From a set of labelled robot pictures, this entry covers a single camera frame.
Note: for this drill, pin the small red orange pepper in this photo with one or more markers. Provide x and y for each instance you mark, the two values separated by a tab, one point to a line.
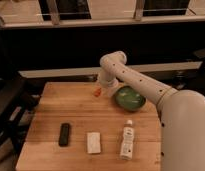
97	92

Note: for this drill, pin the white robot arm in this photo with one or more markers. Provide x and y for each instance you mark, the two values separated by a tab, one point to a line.
181	113

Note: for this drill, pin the green ceramic bowl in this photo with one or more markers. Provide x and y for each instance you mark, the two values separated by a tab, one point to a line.
129	99

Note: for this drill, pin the black remote control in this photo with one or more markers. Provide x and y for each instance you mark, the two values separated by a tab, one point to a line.
64	134

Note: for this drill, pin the white plastic bottle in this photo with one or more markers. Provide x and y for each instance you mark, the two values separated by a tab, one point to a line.
126	151

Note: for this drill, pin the black chair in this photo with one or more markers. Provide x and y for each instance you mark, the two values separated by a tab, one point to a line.
14	100

